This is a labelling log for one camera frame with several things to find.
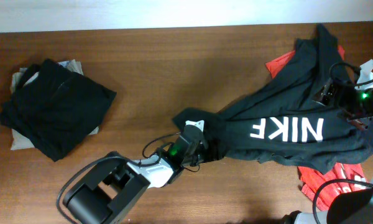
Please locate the red printed t-shirt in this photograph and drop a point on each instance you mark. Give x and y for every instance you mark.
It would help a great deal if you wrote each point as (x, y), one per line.
(312, 179)

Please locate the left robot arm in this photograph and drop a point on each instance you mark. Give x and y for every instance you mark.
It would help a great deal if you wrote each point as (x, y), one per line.
(105, 190)

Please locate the folded beige garment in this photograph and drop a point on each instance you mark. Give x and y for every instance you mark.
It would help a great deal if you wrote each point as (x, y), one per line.
(20, 141)

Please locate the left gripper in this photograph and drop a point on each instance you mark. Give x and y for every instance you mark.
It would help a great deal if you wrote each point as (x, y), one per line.
(209, 144)

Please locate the folded black garment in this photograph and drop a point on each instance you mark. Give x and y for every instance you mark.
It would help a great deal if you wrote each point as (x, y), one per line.
(55, 108)

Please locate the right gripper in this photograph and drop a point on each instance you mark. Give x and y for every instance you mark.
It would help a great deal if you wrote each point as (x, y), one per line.
(330, 92)

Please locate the black Nike t-shirt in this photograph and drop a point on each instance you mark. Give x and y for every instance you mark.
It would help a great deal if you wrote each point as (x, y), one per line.
(282, 123)

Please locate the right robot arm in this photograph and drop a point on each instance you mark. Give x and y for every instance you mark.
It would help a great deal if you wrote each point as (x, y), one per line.
(350, 207)

